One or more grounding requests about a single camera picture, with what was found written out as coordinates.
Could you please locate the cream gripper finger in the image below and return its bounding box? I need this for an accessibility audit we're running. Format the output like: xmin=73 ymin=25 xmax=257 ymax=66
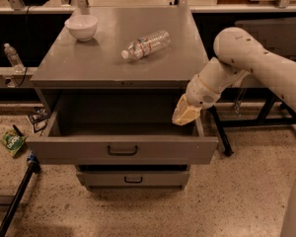
xmin=172 ymin=94 xmax=201 ymax=125

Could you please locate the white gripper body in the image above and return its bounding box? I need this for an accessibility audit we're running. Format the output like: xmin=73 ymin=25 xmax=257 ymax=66
xmin=185 ymin=75 xmax=221 ymax=109

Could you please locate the grey top drawer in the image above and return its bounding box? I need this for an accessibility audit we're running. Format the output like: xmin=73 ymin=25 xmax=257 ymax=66
xmin=28 ymin=93 xmax=218 ymax=165

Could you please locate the grey drawer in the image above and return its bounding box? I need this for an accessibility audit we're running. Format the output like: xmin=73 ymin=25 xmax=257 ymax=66
xmin=28 ymin=93 xmax=218 ymax=165
xmin=77 ymin=171 xmax=189 ymax=188

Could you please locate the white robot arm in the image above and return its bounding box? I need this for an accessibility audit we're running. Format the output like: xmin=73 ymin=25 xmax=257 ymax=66
xmin=172 ymin=28 xmax=296 ymax=237

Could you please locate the grey bottom drawer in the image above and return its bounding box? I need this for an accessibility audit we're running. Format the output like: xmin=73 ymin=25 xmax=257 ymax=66
xmin=77 ymin=171 xmax=189 ymax=188

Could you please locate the grey metal drawer cabinet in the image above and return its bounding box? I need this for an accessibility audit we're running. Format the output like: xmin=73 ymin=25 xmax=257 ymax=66
xmin=30 ymin=6 xmax=217 ymax=192

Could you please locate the clear plastic water bottle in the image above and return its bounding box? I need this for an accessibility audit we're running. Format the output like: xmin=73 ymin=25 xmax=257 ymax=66
xmin=121 ymin=30 xmax=171 ymax=60

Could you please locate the grey chair seat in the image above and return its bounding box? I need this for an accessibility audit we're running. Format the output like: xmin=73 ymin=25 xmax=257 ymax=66
xmin=235 ymin=17 xmax=296 ymax=61

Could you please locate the white ceramic bowl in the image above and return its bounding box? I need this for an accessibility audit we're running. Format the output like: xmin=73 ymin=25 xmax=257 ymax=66
xmin=64 ymin=15 xmax=98 ymax=41

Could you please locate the dark snack packet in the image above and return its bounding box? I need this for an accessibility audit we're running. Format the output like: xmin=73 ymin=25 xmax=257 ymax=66
xmin=27 ymin=107 xmax=49 ymax=133

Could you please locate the black pole with blue band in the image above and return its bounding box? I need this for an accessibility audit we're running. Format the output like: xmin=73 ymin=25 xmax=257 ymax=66
xmin=0 ymin=152 xmax=40 ymax=237

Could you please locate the green snack bag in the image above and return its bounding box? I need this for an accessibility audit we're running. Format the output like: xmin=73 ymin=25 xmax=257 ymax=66
xmin=0 ymin=129 xmax=26 ymax=157

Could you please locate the small upright water bottle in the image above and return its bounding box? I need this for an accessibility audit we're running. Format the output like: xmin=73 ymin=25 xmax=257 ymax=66
xmin=4 ymin=43 xmax=25 ymax=73

